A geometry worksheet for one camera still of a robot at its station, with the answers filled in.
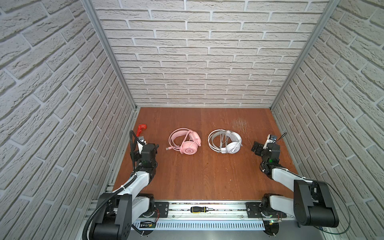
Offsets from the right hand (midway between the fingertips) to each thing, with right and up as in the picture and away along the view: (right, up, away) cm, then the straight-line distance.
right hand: (262, 142), depth 91 cm
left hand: (-74, -1, -6) cm, 74 cm away
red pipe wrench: (-82, +9, +15) cm, 83 cm away
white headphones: (-18, -1, -2) cm, 18 cm away
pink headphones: (-48, +1, 0) cm, 48 cm away
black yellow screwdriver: (-42, -31, -18) cm, 55 cm away
